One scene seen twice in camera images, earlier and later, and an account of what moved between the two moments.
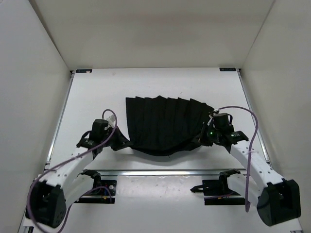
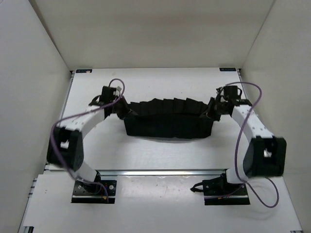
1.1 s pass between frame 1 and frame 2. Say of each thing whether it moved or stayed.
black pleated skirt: moved
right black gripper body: moved
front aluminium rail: stayed
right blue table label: stayed
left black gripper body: moved
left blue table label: stayed
